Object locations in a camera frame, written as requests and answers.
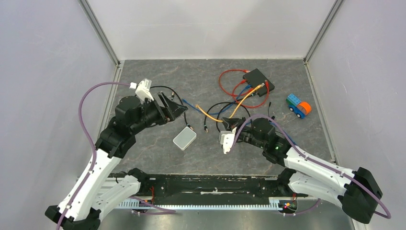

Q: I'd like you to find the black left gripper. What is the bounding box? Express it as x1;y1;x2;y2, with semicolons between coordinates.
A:
131;91;188;134

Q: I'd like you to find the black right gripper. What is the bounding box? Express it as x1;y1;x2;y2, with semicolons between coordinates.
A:
221;117;266;150

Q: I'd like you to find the black ethernet cable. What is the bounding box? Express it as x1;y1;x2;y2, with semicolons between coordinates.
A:
149;85;258;134

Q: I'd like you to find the clear plastic box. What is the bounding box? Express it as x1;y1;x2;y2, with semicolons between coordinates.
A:
173;127;197;150

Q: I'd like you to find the blue ethernet cable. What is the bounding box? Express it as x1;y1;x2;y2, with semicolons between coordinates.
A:
181;85;297;146

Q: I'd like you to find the yellow ethernet cable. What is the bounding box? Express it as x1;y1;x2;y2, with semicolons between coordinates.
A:
195;83;266;123

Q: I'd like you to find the red ethernet cable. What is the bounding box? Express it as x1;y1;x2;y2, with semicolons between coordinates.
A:
218;69;251;96
231;79;271;109

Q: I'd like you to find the black network switch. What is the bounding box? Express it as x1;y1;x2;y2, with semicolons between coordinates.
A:
242;69;275;97

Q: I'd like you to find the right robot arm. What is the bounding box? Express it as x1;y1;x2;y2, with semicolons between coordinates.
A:
221;115;383;224

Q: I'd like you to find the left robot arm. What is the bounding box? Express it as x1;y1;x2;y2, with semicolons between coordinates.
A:
45;92;188;230

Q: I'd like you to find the blue lego brick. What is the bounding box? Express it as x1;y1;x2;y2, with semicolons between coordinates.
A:
286;93;305;119

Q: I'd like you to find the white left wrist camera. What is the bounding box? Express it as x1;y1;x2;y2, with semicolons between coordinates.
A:
129;78;155;104

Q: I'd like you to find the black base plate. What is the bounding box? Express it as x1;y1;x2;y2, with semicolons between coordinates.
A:
108;172;309;207

